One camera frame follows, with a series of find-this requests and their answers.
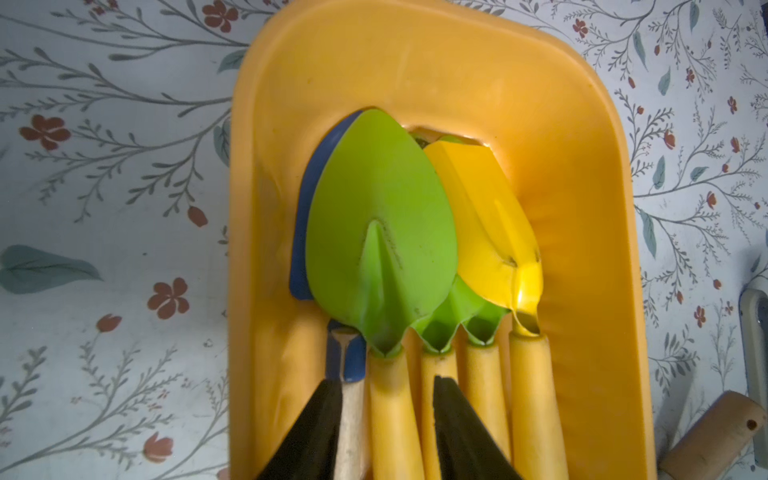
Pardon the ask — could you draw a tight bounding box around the yellow plastic storage box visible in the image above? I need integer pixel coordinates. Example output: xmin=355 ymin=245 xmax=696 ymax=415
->
xmin=228 ymin=1 xmax=657 ymax=479

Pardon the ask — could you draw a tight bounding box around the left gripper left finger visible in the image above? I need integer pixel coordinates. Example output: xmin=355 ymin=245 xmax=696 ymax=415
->
xmin=257 ymin=379 xmax=342 ymax=479

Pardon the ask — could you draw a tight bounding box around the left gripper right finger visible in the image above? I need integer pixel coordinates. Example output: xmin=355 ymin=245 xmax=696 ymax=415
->
xmin=432 ymin=376 xmax=522 ymax=480

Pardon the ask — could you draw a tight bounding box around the green shovel yellow handle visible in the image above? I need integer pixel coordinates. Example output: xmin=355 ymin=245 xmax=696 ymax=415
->
xmin=412 ymin=275 xmax=481 ymax=480
xmin=462 ymin=299 xmax=511 ymax=461

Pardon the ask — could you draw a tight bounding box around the blue shovel wooden handle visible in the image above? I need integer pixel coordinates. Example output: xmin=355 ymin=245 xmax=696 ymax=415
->
xmin=289 ymin=111 xmax=367 ymax=479

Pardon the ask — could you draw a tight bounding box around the light green shovel wooden handle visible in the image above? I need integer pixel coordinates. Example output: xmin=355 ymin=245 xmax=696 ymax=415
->
xmin=658 ymin=391 xmax=767 ymax=479

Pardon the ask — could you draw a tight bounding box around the lime shovel yellow handle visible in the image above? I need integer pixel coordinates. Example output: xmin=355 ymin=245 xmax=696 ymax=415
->
xmin=306 ymin=108 xmax=458 ymax=479

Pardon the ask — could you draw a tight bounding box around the yellow shovel long handle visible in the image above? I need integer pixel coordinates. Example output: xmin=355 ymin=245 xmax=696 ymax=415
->
xmin=424 ymin=137 xmax=569 ymax=479

